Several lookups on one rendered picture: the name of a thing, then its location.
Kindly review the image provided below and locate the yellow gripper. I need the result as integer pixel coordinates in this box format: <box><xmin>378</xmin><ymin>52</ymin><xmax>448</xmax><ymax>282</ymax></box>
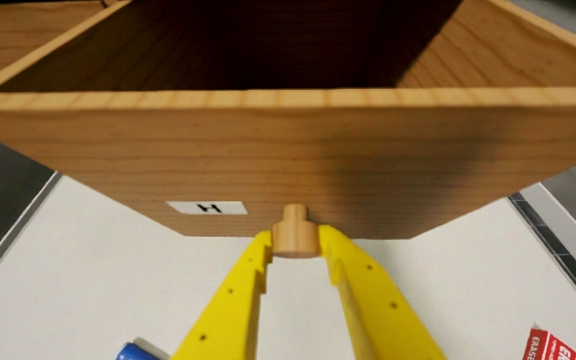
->
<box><xmin>169</xmin><ymin>225</ymin><xmax>449</xmax><ymax>360</ymax></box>

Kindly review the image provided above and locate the brown wooden chest of drawers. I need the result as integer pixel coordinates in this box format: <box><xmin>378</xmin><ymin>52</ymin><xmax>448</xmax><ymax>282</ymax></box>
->
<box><xmin>104</xmin><ymin>0</ymin><xmax>120</xmax><ymax>7</ymax></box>

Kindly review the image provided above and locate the blue aa battery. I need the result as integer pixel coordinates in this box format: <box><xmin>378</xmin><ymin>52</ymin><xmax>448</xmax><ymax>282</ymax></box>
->
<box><xmin>113</xmin><ymin>341</ymin><xmax>159</xmax><ymax>360</ymax></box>

